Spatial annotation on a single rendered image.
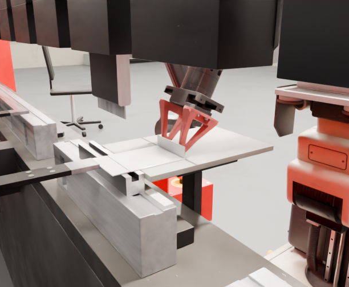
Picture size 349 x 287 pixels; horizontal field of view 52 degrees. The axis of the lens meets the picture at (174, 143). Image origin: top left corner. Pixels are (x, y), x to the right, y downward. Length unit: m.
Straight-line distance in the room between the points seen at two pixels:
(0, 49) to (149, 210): 2.29
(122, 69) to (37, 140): 0.52
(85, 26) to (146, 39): 0.16
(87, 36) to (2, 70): 2.20
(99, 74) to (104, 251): 0.27
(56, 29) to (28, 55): 12.15
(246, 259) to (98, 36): 0.38
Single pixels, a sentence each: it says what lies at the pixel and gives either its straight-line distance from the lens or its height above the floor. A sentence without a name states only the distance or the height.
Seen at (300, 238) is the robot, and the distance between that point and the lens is 1.66.
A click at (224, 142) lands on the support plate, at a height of 1.00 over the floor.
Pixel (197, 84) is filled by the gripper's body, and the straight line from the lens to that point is 0.61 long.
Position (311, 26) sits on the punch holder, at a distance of 0.23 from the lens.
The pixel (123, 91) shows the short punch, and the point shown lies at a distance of 0.52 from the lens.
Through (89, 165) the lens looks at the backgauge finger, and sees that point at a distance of 0.57.
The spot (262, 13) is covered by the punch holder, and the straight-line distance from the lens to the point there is 0.32.
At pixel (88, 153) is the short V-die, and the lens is 0.66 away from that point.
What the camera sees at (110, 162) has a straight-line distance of 0.59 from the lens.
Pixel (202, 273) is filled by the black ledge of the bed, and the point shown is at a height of 0.87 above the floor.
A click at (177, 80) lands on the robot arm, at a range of 1.01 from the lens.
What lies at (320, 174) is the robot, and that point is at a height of 0.80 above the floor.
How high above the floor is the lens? 1.21
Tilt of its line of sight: 18 degrees down
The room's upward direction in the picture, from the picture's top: straight up
